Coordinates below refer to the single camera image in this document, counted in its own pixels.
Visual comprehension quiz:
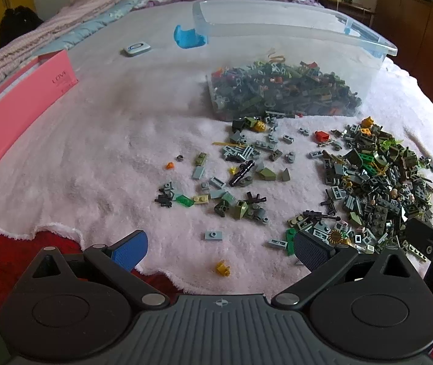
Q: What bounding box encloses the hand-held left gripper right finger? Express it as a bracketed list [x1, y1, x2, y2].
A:
[272, 230, 424, 310]

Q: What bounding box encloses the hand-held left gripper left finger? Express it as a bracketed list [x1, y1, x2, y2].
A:
[22, 230, 169, 309]

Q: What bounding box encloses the pile of toy bricks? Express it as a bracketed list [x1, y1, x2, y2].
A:
[287, 116, 433, 265]

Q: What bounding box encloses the heap of mixed toy bricks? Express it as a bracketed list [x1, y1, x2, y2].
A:
[209, 59, 362, 118]

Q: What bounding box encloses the clear plastic storage bin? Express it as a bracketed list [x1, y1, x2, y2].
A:
[192, 0, 398, 122]

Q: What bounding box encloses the black toy gun piece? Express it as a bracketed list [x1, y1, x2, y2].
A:
[230, 161, 256, 187]

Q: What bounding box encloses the white fluffy blanket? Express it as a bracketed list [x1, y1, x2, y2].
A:
[0, 0, 433, 293]

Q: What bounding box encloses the pink cardboard box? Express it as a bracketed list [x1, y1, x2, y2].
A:
[0, 50, 79, 179]

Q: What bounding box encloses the wooden cabinet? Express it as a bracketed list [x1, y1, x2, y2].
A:
[372, 0, 433, 113]

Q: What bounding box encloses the small white device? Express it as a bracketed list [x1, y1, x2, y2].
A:
[122, 42, 151, 57]

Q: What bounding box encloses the blue bin latch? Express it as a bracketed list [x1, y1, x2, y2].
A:
[174, 25, 206, 49]

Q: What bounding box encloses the light blue quilt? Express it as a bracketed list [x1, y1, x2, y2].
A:
[30, 0, 152, 56]

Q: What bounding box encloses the wooden nightstand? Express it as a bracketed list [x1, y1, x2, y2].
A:
[315, 0, 377, 27]

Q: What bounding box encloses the pink striped quilt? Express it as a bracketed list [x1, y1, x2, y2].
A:
[0, 0, 126, 96]

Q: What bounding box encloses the black backpack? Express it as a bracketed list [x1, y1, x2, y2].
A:
[0, 5, 44, 48]

